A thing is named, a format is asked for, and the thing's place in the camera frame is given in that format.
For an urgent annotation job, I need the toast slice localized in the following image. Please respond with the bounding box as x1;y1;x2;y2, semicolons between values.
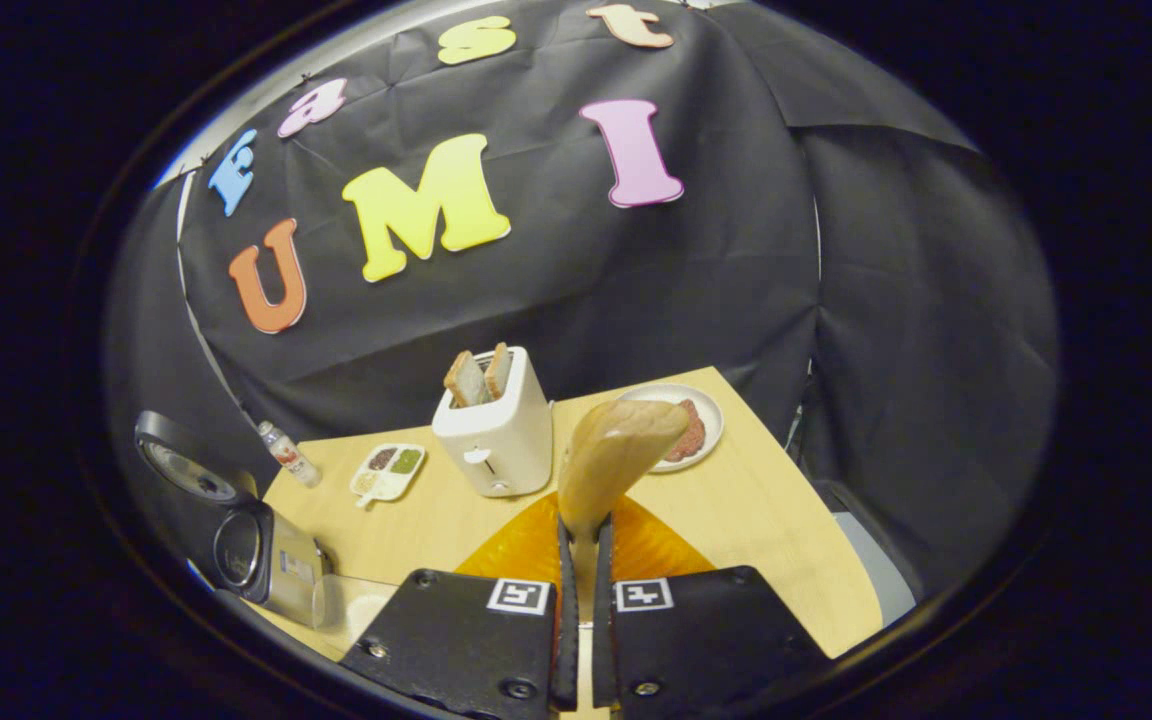
443;350;490;408
483;342;514;401

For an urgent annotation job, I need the round white meat plate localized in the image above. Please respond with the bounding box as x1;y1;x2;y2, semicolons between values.
616;383;725;474

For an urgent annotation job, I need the white toaster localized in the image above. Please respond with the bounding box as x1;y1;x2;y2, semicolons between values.
431;345;555;499

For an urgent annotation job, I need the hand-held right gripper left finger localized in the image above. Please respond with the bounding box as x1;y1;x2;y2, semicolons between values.
341;495;580;720

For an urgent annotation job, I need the wooden spoon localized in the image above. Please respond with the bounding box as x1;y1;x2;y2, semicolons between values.
556;400;692;641

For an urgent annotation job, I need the white divided bean plate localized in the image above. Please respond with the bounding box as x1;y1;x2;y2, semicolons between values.
349;443;427;511

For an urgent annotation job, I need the small clear bottle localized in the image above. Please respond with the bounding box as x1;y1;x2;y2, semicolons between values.
256;420;323;489

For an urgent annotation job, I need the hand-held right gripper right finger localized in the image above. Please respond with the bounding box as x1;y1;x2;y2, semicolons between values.
591;495;832;720

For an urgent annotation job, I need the black backdrop cloth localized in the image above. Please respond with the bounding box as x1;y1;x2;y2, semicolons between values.
106;0;1062;601

